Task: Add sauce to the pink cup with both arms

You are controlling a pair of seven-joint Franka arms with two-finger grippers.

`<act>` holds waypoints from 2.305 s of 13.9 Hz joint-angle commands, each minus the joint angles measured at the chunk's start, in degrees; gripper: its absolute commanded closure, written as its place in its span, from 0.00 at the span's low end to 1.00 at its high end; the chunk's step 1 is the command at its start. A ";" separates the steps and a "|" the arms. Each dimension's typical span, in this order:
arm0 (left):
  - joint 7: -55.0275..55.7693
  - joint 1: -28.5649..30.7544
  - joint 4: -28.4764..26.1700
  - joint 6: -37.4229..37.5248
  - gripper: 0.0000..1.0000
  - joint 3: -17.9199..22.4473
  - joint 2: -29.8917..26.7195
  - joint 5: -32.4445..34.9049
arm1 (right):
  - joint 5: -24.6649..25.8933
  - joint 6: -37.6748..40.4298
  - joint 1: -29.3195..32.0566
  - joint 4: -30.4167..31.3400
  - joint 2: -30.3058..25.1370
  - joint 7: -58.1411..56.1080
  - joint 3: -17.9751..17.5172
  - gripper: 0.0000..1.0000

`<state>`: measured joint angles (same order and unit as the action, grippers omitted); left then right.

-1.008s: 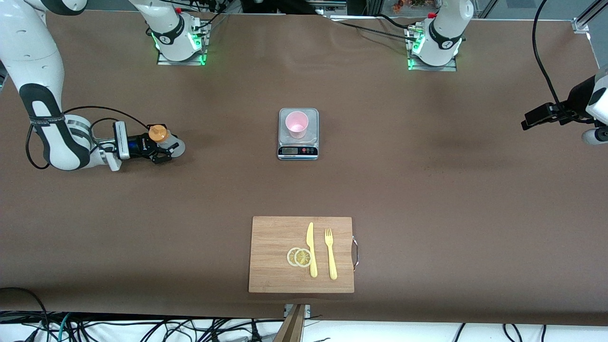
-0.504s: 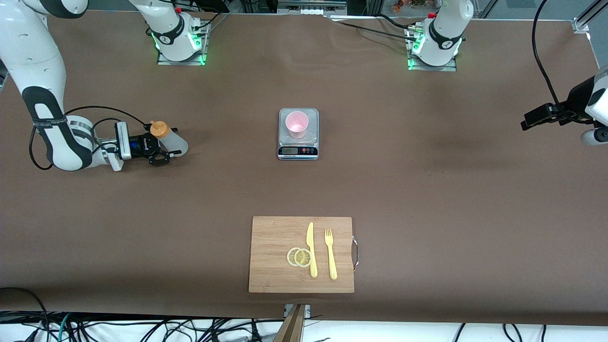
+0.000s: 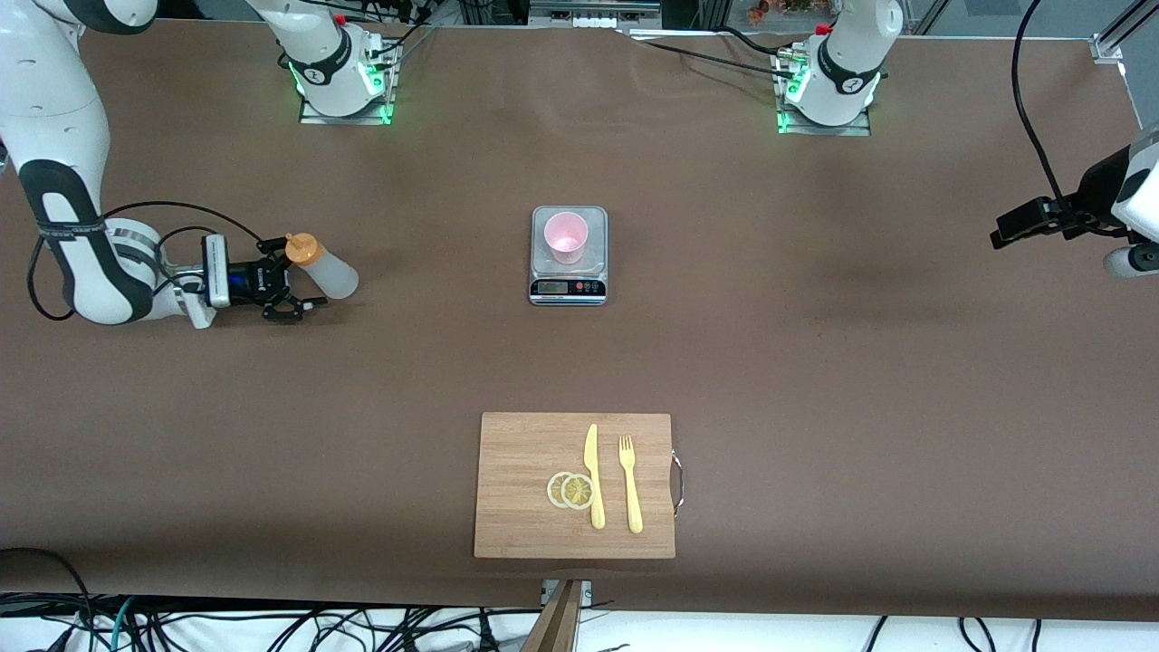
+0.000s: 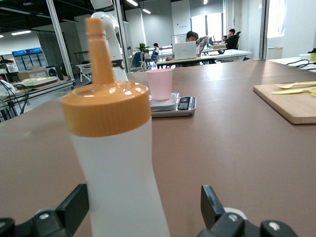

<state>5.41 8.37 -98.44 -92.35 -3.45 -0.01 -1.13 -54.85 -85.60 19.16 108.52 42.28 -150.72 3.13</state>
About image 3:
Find translucent squeeze bottle orange cap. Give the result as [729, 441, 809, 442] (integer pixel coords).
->
[284, 232, 359, 301]

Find pink plastic cup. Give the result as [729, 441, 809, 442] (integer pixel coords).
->
[543, 211, 590, 265]

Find silver digital kitchen scale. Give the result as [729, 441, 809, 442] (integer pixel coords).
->
[529, 206, 609, 307]

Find brown table cover sheet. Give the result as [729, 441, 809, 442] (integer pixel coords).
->
[0, 16, 1159, 624]

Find yellow plastic knife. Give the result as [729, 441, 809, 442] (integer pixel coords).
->
[583, 423, 607, 531]

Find yellow plastic fork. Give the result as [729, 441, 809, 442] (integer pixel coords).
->
[618, 435, 645, 534]

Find white power strip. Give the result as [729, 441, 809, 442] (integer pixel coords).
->
[530, 0, 664, 30]

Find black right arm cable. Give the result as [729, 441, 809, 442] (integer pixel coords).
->
[27, 200, 265, 322]

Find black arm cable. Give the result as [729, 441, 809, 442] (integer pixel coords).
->
[27, 200, 265, 322]
[1011, 0, 1133, 238]

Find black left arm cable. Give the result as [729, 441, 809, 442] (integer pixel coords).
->
[1011, 0, 1133, 238]

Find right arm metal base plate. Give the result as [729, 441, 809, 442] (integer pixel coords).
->
[299, 41, 397, 126]

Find aluminium frame profile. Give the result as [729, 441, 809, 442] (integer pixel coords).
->
[1091, 0, 1159, 64]

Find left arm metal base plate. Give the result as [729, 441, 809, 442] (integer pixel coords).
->
[777, 54, 872, 137]

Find black looping cable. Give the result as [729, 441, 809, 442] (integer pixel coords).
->
[0, 547, 93, 652]

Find teal cable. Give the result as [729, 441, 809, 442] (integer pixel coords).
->
[109, 596, 139, 652]

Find black cable on table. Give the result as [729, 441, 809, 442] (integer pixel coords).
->
[627, 25, 802, 81]

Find wooden post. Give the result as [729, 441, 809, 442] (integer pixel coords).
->
[521, 580, 585, 652]

